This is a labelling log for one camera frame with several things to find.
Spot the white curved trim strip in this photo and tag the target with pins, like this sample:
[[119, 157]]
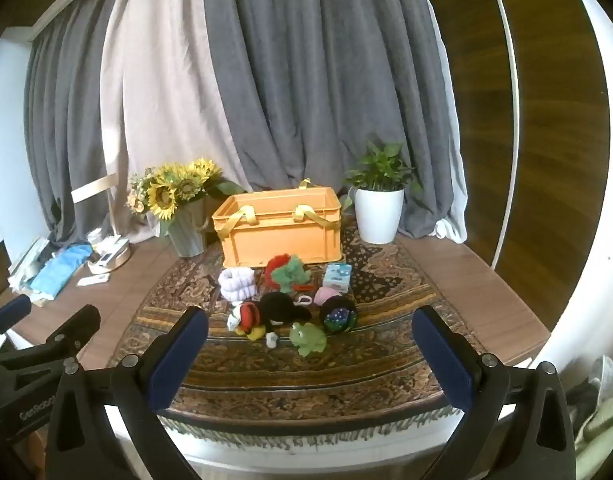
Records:
[[509, 110]]

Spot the pink pouch with keyring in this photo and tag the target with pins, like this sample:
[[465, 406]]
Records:
[[326, 296]]

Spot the white sheer curtain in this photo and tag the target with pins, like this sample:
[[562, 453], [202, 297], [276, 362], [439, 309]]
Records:
[[449, 185]]

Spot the red fuzzy scrunchie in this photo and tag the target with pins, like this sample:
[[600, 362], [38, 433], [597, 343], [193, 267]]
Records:
[[272, 267]]

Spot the white plant pot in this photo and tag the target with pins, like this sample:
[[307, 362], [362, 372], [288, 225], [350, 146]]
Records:
[[379, 215]]

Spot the black mouse plush toy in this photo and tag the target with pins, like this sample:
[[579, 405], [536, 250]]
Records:
[[281, 310]]

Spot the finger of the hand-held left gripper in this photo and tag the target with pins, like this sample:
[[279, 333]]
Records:
[[74, 327], [9, 311]]

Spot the grey curtain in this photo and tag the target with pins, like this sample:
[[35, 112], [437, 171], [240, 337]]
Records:
[[336, 85], [61, 135]]

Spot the green leafy plant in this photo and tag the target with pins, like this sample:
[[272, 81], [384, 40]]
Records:
[[381, 167]]

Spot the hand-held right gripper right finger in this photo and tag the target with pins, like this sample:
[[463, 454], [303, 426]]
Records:
[[444, 360]]

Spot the white papers stack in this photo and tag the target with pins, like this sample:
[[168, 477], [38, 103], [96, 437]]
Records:
[[29, 265]]

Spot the white round-based device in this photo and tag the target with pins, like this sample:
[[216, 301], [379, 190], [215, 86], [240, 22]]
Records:
[[109, 255]]

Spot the yellow plastic bin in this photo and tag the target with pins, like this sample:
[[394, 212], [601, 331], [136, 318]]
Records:
[[281, 240]]

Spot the green fuzzy scrunchie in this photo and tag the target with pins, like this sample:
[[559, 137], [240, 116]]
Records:
[[294, 275]]

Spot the patterned brown rug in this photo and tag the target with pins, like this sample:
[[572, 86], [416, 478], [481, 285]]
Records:
[[296, 375]]

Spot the artificial sunflower bouquet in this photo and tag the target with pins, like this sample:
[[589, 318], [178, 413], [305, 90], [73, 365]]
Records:
[[174, 185]]

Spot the beige curtain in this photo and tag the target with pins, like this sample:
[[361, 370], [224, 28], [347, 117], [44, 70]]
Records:
[[161, 85]]

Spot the grey ribbed vase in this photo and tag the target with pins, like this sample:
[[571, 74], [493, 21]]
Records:
[[186, 232]]

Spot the green frog toy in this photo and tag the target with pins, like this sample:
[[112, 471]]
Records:
[[309, 339]]

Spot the black dotted round pouch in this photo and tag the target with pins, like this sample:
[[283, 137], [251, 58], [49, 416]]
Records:
[[339, 316]]

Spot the light blue tissue box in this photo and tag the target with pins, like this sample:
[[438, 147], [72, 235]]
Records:
[[336, 277]]

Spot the green and white clothing pile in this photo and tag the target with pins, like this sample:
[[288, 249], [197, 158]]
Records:
[[604, 410]]

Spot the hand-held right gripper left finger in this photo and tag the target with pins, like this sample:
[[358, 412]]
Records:
[[179, 360]]

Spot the light blue cloth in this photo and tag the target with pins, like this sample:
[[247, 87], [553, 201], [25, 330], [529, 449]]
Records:
[[61, 270]]

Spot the pale purple fluffy scrunchie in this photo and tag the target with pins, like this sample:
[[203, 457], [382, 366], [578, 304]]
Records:
[[239, 285]]

